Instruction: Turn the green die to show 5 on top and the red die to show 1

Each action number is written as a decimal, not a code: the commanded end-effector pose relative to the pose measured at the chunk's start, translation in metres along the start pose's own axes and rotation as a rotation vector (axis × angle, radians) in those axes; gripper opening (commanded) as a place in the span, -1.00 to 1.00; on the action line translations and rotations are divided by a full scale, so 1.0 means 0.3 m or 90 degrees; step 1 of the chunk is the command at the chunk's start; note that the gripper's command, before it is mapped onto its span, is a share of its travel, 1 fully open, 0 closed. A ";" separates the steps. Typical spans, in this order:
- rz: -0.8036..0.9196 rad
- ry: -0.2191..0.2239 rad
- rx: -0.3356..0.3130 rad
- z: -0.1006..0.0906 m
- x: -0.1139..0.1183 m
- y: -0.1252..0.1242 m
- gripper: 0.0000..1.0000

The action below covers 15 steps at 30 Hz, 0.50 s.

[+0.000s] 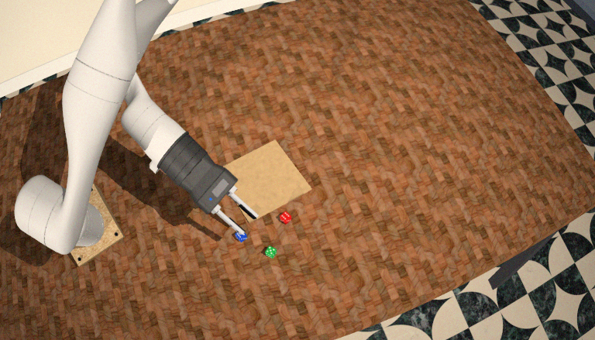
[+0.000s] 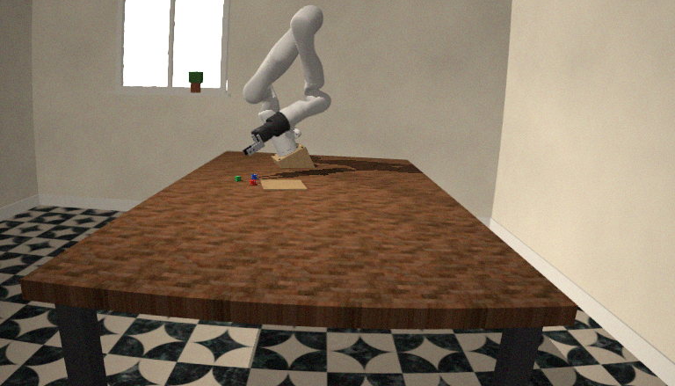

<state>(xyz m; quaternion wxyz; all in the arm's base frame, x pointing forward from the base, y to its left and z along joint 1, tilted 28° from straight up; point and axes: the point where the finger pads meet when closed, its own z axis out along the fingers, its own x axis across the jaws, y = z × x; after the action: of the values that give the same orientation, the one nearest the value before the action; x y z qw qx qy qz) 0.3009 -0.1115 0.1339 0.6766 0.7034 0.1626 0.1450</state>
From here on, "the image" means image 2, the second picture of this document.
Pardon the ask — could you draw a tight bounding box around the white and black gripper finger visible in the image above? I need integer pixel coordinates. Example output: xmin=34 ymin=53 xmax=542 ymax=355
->
xmin=243 ymin=135 xmax=258 ymax=156
xmin=246 ymin=135 xmax=265 ymax=156

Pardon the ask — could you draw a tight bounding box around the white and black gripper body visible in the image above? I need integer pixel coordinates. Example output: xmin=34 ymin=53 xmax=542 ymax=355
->
xmin=251 ymin=106 xmax=301 ymax=142

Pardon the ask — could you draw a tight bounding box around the tan square mat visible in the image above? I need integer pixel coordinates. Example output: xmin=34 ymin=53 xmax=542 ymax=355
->
xmin=260 ymin=179 xmax=308 ymax=190

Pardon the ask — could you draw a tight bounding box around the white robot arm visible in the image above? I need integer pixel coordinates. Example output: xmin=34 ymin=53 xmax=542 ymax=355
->
xmin=243 ymin=5 xmax=331 ymax=157

